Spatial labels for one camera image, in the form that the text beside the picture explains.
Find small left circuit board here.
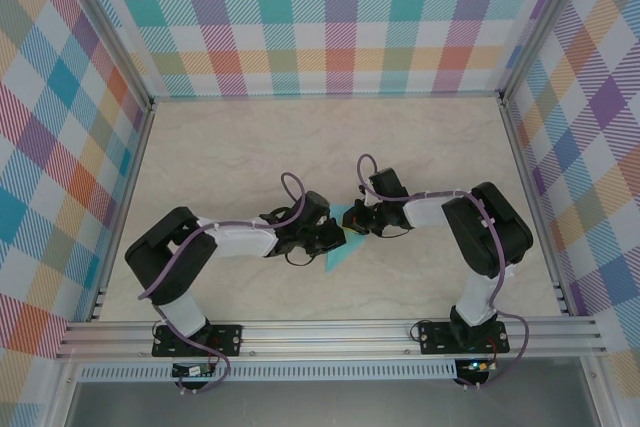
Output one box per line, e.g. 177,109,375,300
171,362,217,379

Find aluminium left side rail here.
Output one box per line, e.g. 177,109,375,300
87,101,157,324

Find aluminium left frame post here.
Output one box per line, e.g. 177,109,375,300
52,0,156,109

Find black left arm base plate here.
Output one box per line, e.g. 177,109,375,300
151,324,245,358

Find thin black left gripper wire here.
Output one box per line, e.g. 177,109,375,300
284,249,316,269

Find thin black gripper wire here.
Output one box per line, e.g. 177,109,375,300
284,249,316,269
372,224,410,239

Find aluminium right frame post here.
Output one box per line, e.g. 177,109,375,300
497,0,591,104

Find aluminium rear frame rail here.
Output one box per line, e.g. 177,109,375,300
149,89,504,104

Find slotted grey cable tray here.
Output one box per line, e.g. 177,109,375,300
77,364,459,383

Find aluminium right side rail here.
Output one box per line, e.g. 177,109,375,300
499,96,576,317

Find aluminium frame post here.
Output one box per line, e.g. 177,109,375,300
497,0,591,104
52,0,156,109

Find thin black right gripper wire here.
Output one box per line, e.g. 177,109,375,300
372,224,410,239

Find grey metal sheet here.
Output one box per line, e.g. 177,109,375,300
64,377,601,427

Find wide aluminium mounting rail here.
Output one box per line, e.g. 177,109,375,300
54,315,609,361

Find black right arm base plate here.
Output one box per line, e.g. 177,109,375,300
418,321,510,356

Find teal cloth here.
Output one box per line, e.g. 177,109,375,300
323,202,367,274

